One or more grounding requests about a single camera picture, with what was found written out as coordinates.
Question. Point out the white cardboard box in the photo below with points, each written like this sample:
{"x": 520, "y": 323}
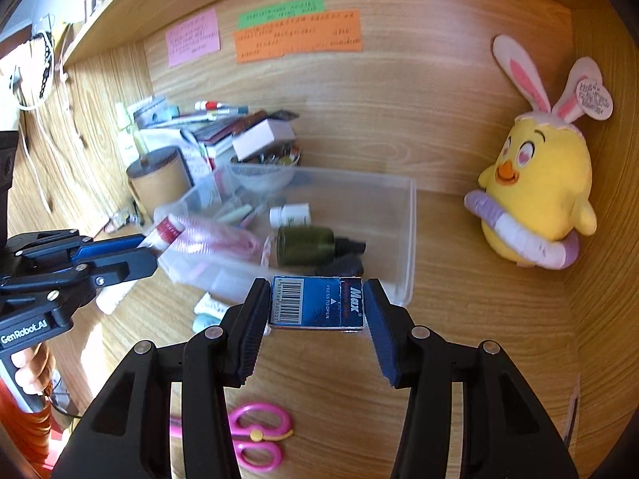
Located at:
{"x": 262, "y": 139}

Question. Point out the clear bowl with clips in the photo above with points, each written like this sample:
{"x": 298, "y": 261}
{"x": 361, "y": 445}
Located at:
{"x": 262, "y": 177}

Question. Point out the clear plastic storage box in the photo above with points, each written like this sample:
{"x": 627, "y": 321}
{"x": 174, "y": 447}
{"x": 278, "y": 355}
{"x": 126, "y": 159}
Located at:
{"x": 389, "y": 239}

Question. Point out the grey tape roll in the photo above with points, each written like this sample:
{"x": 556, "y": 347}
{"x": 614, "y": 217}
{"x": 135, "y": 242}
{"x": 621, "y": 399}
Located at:
{"x": 150, "y": 112}

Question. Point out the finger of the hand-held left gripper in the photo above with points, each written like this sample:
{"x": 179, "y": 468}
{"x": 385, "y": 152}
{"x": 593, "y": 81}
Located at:
{"x": 110, "y": 247}
{"x": 125, "y": 267}

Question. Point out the orange garment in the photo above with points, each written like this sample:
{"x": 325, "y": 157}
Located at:
{"x": 20, "y": 439}

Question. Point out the small white bottle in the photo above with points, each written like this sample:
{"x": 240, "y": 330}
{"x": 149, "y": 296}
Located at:
{"x": 289, "y": 214}

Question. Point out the orange sticky note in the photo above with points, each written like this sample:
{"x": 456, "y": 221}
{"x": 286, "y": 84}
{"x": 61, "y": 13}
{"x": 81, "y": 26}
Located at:
{"x": 297, "y": 37}

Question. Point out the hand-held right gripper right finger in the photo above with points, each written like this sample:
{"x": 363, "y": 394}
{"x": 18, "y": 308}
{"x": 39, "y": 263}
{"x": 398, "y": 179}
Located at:
{"x": 382, "y": 334}

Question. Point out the yellow chick plush toy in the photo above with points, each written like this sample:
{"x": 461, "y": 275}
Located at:
{"x": 544, "y": 184}

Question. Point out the white paper packet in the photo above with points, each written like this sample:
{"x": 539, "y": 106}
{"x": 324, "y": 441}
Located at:
{"x": 197, "y": 152}

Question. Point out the small dark bottles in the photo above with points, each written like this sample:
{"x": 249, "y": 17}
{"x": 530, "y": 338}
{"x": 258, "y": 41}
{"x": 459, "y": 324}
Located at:
{"x": 274, "y": 154}

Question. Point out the brown mug with lid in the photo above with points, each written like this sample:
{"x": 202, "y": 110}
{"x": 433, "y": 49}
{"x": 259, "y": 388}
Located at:
{"x": 159, "y": 184}

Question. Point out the red and white marker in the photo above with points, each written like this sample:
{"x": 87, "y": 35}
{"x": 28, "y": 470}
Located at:
{"x": 219, "y": 106}

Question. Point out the person's left hand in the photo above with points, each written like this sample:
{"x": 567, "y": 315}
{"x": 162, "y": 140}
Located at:
{"x": 32, "y": 371}

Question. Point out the white printed tube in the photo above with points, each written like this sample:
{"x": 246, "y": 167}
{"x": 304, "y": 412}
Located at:
{"x": 212, "y": 304}

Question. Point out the small blue cardboard box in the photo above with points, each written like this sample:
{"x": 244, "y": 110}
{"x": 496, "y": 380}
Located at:
{"x": 319, "y": 304}

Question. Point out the pale teal tube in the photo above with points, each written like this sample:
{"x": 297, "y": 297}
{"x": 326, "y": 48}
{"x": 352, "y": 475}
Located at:
{"x": 199, "y": 323}

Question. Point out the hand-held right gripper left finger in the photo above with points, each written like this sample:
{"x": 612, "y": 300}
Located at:
{"x": 252, "y": 329}

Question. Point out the white lotion bottle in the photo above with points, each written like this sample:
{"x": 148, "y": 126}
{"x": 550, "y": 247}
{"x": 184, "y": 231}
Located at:
{"x": 126, "y": 134}

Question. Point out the pale green tube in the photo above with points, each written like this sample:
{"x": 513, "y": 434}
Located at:
{"x": 232, "y": 213}

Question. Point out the wooden shelf board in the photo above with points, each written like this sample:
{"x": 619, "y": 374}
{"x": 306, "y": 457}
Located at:
{"x": 150, "y": 5}

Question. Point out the thin dark stick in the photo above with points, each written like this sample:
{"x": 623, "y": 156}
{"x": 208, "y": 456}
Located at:
{"x": 575, "y": 409}

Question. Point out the green sticky note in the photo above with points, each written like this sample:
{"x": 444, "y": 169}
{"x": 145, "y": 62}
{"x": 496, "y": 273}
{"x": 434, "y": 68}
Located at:
{"x": 279, "y": 14}

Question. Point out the pink mesh bag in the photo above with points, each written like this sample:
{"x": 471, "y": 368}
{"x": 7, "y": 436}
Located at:
{"x": 219, "y": 239}

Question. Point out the stack of books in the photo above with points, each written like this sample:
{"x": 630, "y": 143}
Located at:
{"x": 214, "y": 129}

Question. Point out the green glass bottle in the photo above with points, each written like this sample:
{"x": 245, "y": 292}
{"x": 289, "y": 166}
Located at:
{"x": 304, "y": 244}

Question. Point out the pink scissors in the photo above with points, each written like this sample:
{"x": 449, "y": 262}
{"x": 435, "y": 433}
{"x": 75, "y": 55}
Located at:
{"x": 259, "y": 434}

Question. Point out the eyeglasses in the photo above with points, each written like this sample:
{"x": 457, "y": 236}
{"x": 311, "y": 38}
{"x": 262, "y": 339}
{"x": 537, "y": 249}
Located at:
{"x": 122, "y": 220}

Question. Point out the pink sticky note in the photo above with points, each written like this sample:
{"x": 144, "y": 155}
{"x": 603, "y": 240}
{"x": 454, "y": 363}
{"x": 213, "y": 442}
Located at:
{"x": 193, "y": 37}

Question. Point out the white tube with red cap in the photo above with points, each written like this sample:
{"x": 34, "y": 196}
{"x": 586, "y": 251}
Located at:
{"x": 167, "y": 232}

